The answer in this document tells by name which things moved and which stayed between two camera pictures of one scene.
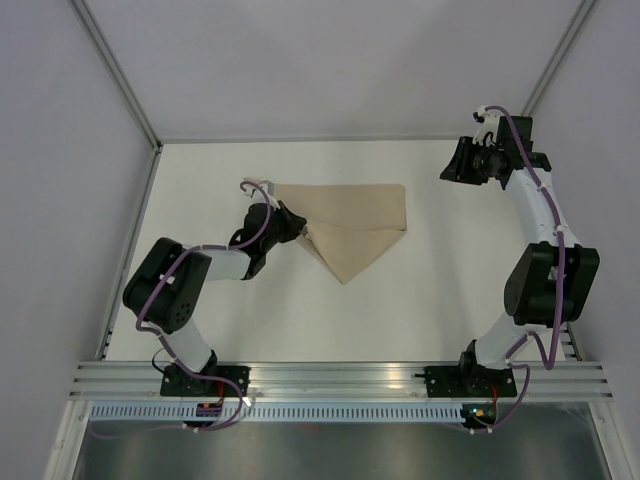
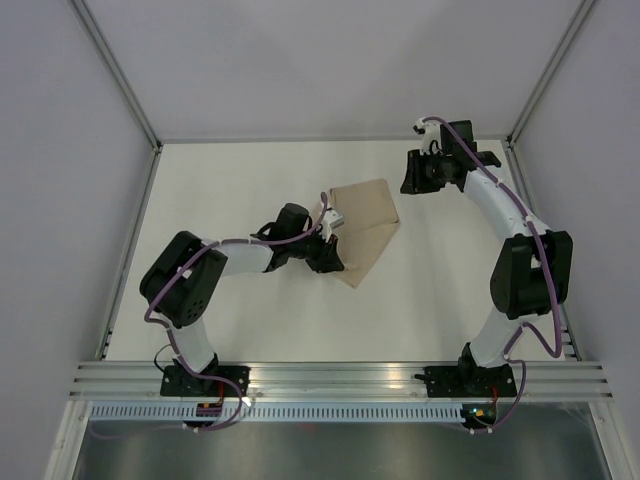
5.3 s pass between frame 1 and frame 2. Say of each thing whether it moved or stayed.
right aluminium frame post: stayed
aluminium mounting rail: stayed
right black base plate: stayed
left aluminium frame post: stayed
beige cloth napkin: moved
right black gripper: moved
